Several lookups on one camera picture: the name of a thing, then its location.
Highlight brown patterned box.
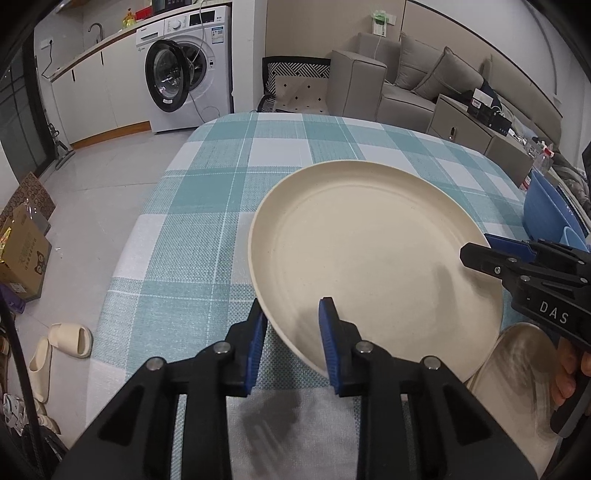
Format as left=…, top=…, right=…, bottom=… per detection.
left=0, top=172, right=57, bottom=232

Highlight olive blanket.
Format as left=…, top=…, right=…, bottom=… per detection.
left=549, top=152, right=591, bottom=208

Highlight blue bowl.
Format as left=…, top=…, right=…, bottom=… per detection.
left=561, top=226, right=591, bottom=254
left=523, top=170, right=585, bottom=241

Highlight person's right hand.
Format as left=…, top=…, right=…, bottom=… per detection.
left=554, top=343, right=591, bottom=408

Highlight grey cushion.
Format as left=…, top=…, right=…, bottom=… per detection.
left=394, top=32, right=446, bottom=90
left=413, top=46, right=485, bottom=103

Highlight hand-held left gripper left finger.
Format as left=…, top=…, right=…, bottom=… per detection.
left=51, top=298, right=269, bottom=480

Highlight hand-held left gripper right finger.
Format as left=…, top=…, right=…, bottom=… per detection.
left=318, top=296, right=541, bottom=480

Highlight teal checked tablecloth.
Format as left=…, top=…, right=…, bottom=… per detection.
left=85, top=113, right=529, bottom=480

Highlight wall outlet with green plug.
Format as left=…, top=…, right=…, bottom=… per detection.
left=369, top=10, right=397, bottom=38

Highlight purple bag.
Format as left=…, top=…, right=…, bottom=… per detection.
left=0, top=282, right=26, bottom=315

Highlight cream plate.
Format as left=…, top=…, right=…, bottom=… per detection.
left=248, top=160, right=506, bottom=381
left=464, top=322, right=566, bottom=467

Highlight beige side cabinet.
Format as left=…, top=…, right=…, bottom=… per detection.
left=426, top=93, right=502, bottom=155
left=484, top=134, right=536, bottom=185

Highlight white washing machine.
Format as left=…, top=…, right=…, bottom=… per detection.
left=135, top=6, right=233, bottom=134

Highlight black cable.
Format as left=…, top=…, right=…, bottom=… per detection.
left=0, top=295, right=47, bottom=480

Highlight cardboard box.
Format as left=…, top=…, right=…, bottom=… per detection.
left=0, top=204, right=52, bottom=303

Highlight black patterned chair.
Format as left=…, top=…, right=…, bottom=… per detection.
left=256, top=56, right=332, bottom=116

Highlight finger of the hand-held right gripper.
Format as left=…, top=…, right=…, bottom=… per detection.
left=459, top=242, right=537, bottom=281
left=484, top=233, right=540, bottom=258

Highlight dark glass door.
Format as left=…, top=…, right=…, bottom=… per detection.
left=0, top=41, right=51, bottom=183

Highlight black box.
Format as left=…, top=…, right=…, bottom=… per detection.
left=466, top=99, right=513, bottom=132

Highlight red label water bottle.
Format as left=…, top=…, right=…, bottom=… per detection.
left=521, top=142, right=555, bottom=191

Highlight white base cabinets with counter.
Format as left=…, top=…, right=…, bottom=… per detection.
left=50, top=28, right=153, bottom=149

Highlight white charging cable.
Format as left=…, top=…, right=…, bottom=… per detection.
left=376, top=34, right=393, bottom=86

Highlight floor mop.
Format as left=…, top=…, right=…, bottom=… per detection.
left=46, top=121, right=77, bottom=171

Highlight cream slipper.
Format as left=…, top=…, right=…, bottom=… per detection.
left=47, top=322, right=94, bottom=358
left=28, top=337, right=51, bottom=403

